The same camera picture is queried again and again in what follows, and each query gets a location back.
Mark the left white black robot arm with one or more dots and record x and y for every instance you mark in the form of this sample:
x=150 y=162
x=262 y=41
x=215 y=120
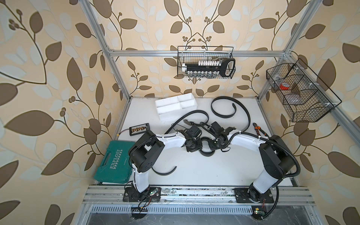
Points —
x=145 y=152

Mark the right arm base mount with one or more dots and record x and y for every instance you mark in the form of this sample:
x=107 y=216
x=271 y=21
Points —
x=251 y=195

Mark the right wire basket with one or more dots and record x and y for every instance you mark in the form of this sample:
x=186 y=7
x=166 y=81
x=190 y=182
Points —
x=309 y=98

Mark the green plastic tool case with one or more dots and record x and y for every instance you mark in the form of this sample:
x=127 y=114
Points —
x=115 y=167

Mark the black belt front loop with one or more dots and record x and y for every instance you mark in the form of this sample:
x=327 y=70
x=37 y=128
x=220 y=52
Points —
x=206 y=152

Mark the back wire basket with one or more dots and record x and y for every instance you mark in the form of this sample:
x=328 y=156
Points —
x=194 y=54

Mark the black socket set rail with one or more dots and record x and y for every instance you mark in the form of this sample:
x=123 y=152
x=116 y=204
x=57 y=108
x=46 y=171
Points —
x=221 y=68

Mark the black bit holder box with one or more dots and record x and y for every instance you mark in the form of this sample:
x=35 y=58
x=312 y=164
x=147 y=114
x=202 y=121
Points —
x=139 y=129

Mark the red item in basket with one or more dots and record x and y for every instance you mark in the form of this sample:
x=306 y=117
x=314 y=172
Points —
x=284 y=86

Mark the aluminium front rail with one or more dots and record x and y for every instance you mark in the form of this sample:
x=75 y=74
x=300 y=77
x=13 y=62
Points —
x=288 y=196

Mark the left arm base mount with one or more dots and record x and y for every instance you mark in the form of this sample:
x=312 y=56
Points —
x=132 y=195

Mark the wire basket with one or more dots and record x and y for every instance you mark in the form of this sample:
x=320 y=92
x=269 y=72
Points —
x=309 y=98
x=194 y=54

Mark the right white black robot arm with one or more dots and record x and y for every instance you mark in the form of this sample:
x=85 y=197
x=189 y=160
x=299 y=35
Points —
x=278 y=161

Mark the black belt back right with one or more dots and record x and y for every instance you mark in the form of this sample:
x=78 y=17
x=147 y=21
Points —
x=235 y=103

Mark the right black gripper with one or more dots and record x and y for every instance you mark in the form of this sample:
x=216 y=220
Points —
x=212 y=147

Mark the white divided storage tray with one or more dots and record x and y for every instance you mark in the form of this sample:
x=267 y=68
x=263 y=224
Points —
x=174 y=107

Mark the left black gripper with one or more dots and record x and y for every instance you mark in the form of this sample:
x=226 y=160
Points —
x=200 y=146

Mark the orange black pliers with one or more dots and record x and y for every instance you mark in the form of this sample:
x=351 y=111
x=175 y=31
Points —
x=259 y=131

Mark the black belt long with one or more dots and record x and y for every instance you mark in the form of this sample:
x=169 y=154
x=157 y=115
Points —
x=176 y=123

